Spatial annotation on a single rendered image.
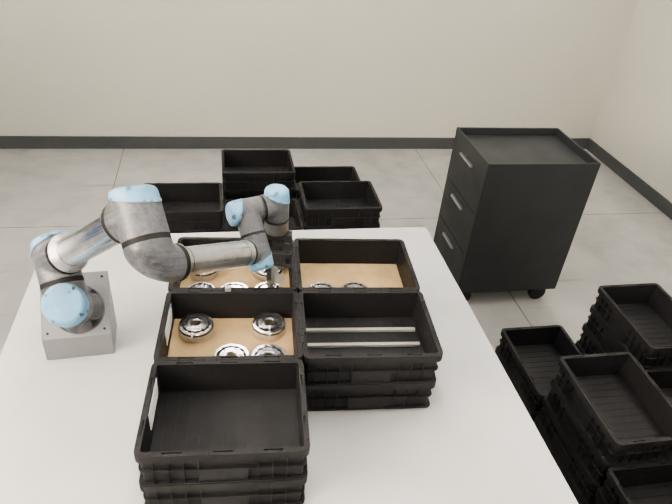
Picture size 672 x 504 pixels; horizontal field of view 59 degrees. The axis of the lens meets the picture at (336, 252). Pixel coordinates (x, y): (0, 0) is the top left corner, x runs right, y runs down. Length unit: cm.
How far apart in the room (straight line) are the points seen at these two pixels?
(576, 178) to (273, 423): 213
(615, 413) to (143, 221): 176
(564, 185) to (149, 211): 226
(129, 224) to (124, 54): 337
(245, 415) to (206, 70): 346
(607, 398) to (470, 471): 85
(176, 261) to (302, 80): 347
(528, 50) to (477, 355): 357
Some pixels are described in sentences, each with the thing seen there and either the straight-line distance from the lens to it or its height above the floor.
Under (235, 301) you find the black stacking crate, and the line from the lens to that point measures 187.
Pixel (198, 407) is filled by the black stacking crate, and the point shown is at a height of 83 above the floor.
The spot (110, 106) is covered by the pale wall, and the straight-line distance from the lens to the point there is 489.
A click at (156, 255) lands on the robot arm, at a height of 127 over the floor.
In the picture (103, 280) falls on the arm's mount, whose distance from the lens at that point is 199.
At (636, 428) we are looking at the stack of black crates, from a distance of 241.
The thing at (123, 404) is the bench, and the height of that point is 70.
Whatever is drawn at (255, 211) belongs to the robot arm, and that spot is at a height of 119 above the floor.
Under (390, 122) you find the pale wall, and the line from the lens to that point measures 507.
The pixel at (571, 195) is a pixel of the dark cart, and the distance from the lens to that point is 325.
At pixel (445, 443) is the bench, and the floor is 70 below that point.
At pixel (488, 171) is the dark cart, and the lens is 296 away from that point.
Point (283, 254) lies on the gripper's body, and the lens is 187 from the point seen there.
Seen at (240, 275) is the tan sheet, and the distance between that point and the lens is 209.
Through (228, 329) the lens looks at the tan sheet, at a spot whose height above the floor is 83.
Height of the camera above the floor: 208
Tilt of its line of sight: 34 degrees down
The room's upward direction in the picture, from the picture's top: 6 degrees clockwise
